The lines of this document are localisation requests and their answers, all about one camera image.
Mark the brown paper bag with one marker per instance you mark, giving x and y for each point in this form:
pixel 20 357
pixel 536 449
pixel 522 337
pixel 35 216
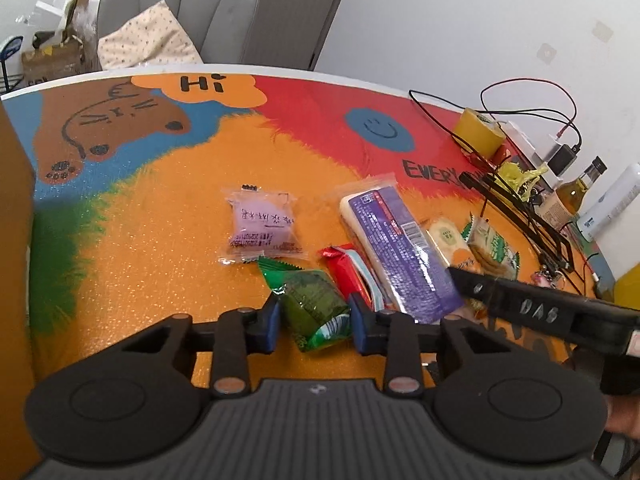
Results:
pixel 55 57

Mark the colourful cat printed table mat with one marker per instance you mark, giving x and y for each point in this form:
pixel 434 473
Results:
pixel 150 240

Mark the grey upholstered chair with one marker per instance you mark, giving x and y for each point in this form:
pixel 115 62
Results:
pixel 215 5

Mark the white power strip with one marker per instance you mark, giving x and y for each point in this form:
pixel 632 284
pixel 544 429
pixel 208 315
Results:
pixel 522 137

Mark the black charger plug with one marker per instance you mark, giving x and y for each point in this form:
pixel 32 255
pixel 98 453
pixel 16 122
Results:
pixel 562 158

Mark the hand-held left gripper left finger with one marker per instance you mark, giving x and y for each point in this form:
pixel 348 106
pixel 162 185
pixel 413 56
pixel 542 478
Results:
pixel 270 322

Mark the yellow crumpled wrapper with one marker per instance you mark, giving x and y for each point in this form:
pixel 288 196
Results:
pixel 520 176

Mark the brown glass bottle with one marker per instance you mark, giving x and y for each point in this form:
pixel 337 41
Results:
pixel 567 197

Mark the grey door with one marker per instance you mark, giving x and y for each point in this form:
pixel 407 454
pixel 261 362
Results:
pixel 295 10

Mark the white wall outlet cover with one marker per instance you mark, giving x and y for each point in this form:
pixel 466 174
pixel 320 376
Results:
pixel 602 31

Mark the green white biscuit packet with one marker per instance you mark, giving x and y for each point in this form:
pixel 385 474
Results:
pixel 492 247

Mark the yellow white cracker packet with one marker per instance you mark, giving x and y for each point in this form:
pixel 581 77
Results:
pixel 447 237

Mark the large purple snack packet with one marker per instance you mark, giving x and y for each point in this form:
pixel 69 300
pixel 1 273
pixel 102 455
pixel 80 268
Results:
pixel 395 240

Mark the person's right forearm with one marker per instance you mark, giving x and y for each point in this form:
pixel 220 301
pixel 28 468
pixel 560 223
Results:
pixel 624 415

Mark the yellow tape roll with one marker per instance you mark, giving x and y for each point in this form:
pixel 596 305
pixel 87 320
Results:
pixel 480 130

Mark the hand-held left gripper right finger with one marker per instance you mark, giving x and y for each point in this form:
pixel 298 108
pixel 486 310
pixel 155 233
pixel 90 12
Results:
pixel 358 327

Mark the green snack packet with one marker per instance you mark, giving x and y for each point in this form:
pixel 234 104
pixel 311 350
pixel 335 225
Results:
pixel 310 300

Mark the white spray bottle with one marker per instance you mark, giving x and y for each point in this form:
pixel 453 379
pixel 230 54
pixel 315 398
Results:
pixel 607 205

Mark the red snack packet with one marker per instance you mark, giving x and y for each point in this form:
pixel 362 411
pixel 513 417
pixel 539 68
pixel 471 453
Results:
pixel 345 270

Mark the small purple snack packet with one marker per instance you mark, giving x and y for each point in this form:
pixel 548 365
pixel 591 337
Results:
pixel 262 230

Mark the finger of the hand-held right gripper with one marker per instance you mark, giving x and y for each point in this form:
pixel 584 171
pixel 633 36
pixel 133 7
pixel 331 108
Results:
pixel 500 292

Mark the cream dotted cushion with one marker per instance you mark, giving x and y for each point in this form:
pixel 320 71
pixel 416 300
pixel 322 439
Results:
pixel 145 40

